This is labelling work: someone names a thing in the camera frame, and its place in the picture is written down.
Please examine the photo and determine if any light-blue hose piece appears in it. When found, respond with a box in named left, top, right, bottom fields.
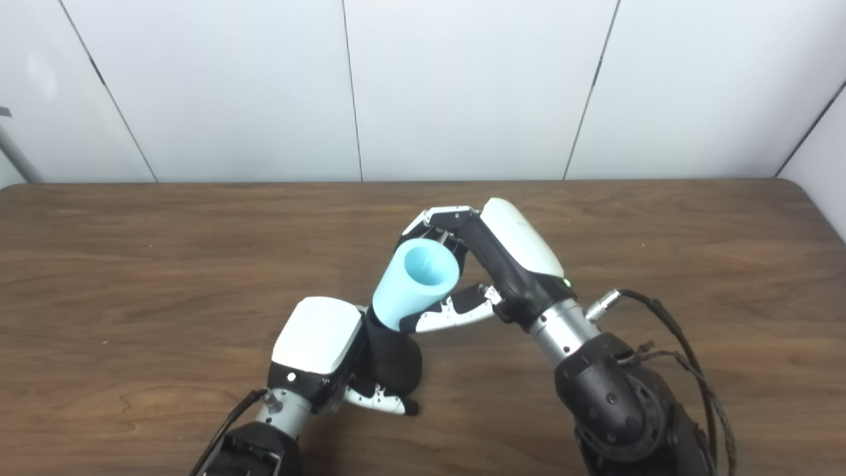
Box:
left=371, top=238, right=462, bottom=333

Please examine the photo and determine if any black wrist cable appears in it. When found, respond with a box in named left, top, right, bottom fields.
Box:
left=584, top=288, right=738, bottom=476
left=188, top=388, right=269, bottom=476

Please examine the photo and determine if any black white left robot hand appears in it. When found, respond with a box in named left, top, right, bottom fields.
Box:
left=266, top=296, right=420, bottom=418

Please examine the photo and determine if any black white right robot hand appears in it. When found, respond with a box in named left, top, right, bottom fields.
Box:
left=394, top=197, right=576, bottom=335

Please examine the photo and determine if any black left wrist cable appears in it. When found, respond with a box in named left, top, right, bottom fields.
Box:
left=188, top=388, right=269, bottom=476

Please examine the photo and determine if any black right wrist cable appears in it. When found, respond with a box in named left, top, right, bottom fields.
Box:
left=584, top=288, right=738, bottom=476

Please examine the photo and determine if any black flared nozzle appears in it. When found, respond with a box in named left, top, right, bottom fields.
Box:
left=363, top=307, right=424, bottom=399

